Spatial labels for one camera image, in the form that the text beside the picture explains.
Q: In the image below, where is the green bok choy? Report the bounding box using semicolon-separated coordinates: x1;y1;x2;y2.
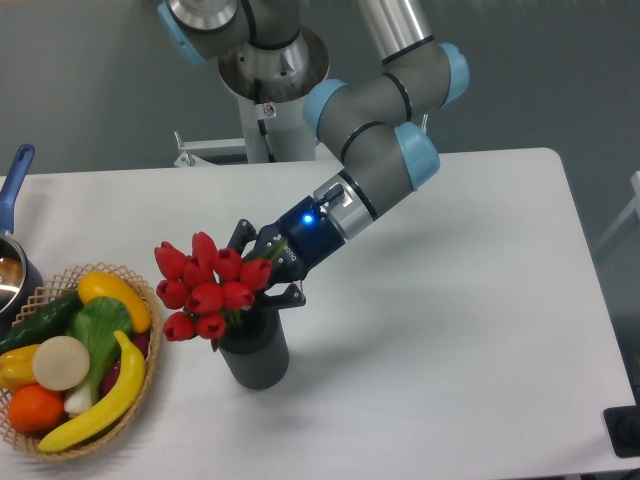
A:
64;296;132;417

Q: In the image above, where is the beige round slice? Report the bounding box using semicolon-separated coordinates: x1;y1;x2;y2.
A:
32;336;90;391

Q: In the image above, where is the orange fruit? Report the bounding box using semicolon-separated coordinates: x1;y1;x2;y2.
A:
8;384;64;433

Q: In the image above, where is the dark grey ribbed vase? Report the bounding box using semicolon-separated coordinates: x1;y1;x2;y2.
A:
219;309;289;390

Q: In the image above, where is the purple eggplant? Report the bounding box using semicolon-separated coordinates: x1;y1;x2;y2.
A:
100;333;150;397

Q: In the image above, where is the blue handled saucepan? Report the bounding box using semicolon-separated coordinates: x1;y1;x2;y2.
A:
1;144;43;338

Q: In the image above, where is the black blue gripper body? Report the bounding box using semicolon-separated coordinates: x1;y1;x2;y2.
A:
254;196;345;286

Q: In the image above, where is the woven wicker basket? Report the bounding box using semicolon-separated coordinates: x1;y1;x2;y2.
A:
1;262;162;461

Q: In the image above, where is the green cucumber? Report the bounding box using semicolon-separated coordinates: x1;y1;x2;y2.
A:
1;291;83;354

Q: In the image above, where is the black device at edge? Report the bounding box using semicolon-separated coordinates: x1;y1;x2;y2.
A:
603;405;639;458

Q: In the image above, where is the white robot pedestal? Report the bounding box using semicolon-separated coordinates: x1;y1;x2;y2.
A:
172;27;351;169

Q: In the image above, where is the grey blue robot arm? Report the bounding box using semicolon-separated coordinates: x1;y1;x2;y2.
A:
158;1;469;310

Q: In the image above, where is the red tulip bouquet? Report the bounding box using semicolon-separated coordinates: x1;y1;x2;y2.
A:
154;232;286;346

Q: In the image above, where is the yellow banana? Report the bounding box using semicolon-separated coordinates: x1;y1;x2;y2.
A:
38;330;146;453

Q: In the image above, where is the white frame at right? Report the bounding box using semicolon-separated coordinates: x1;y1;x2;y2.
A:
593;171;639;259

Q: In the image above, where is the yellow bell pepper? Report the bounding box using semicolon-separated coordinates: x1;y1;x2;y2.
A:
1;344;40;392

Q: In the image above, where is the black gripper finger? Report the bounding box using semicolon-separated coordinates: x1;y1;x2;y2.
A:
227;219;258;253
255;282;306;311

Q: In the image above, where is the yellow squash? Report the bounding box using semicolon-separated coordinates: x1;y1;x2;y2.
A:
77;271;152;334

